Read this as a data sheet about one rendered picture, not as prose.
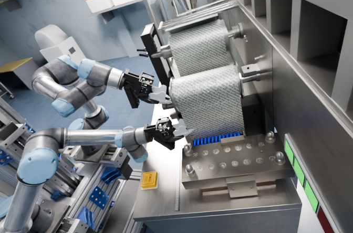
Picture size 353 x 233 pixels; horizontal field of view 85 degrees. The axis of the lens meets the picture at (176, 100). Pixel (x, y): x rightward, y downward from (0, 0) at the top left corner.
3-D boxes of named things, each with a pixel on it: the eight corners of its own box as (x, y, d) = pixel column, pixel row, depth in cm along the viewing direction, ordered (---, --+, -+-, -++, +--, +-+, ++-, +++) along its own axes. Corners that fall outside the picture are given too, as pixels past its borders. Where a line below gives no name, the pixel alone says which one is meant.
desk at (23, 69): (23, 80, 631) (7, 63, 592) (48, 76, 581) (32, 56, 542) (5, 93, 584) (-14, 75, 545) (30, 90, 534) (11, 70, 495)
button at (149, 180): (145, 175, 97) (143, 172, 95) (158, 173, 95) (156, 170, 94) (142, 189, 91) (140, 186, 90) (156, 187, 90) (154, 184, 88)
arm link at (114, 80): (105, 89, 74) (112, 78, 80) (117, 94, 74) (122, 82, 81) (108, 74, 69) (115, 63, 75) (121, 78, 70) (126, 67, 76)
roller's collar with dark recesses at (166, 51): (165, 55, 100) (161, 44, 96) (176, 52, 99) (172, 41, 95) (164, 61, 95) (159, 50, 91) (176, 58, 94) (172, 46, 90)
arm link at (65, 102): (17, 76, 97) (51, 103, 67) (38, 65, 102) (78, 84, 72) (33, 94, 104) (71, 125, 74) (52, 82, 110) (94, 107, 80)
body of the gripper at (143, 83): (153, 86, 72) (121, 75, 69) (147, 103, 77) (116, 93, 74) (156, 76, 78) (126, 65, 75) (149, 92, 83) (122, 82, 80)
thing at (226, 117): (191, 139, 89) (179, 110, 78) (245, 130, 84) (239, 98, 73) (191, 140, 88) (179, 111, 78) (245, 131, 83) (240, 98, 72)
